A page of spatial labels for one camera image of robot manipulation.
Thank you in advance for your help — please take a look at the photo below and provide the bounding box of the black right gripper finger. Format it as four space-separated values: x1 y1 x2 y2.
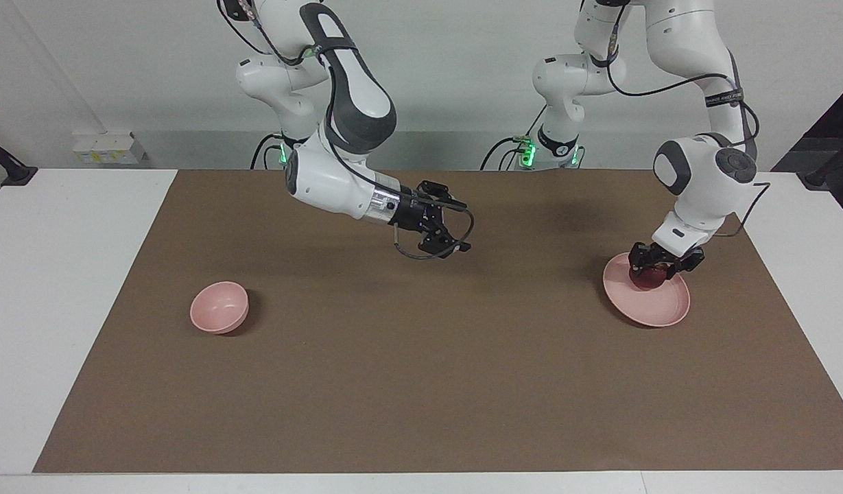
418 180 468 210
418 230 473 257

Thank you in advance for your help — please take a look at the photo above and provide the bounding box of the red apple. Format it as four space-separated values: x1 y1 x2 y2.
630 265 667 291

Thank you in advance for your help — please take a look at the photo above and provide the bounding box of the pink plate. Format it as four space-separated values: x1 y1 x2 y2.
602 251 691 328

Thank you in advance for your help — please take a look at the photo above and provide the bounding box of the pink bowl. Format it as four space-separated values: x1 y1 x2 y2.
189 281 250 335

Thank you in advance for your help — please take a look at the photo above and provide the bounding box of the brown table mat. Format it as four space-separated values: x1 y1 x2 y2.
32 169 843 474

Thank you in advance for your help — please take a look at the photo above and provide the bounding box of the black clamp stand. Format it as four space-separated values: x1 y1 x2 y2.
804 134 843 191
0 130 38 187

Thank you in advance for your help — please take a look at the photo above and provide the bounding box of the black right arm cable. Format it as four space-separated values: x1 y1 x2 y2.
219 0 475 261

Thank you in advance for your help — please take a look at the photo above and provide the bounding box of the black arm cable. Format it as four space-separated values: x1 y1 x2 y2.
219 0 475 261
605 0 772 239

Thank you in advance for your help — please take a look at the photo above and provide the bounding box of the black left base cable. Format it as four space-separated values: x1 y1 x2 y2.
479 106 549 171

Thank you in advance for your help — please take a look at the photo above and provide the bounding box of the black base cable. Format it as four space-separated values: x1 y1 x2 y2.
250 132 286 170
479 106 549 171

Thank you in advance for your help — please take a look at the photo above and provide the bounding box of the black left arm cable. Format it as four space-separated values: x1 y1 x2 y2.
605 0 772 239

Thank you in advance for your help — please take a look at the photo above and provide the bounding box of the black right base cable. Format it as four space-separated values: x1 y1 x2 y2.
250 132 286 170

